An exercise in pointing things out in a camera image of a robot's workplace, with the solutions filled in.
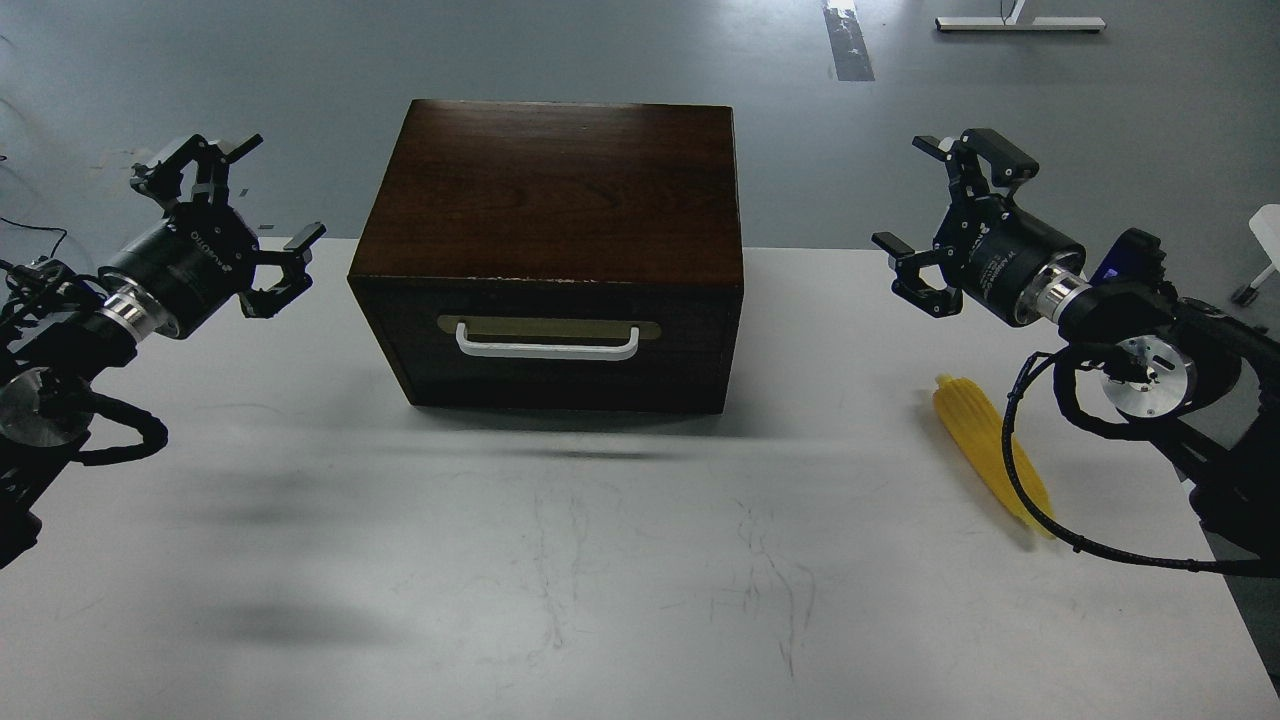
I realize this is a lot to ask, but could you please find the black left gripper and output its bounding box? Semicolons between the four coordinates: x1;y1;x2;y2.
99;133;326;340

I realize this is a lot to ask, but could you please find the black floor cable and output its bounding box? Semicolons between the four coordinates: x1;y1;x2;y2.
0;215;69;263

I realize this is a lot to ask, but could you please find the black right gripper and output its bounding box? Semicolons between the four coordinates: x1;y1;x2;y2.
872;128;1085;327

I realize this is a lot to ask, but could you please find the white table leg base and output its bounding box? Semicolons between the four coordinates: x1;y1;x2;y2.
934;1;1108;33

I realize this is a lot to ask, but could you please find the dark wooden drawer cabinet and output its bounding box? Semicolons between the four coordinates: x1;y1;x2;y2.
348;99;745;415

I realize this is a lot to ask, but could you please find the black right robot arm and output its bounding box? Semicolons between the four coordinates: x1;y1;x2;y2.
872;128;1277;578

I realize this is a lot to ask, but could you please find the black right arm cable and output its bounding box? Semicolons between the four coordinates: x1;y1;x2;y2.
1001;345;1280;579

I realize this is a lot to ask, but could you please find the yellow corn cob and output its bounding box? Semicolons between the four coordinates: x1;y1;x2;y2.
932;374;1053;539

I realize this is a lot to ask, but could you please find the white chair base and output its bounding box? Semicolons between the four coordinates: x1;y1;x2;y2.
1231;202;1279;307

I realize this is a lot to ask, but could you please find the wooden drawer with white handle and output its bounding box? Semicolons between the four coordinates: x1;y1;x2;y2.
349;277;742;414

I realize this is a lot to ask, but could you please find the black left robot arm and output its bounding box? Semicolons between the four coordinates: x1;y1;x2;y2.
1;135;325;564

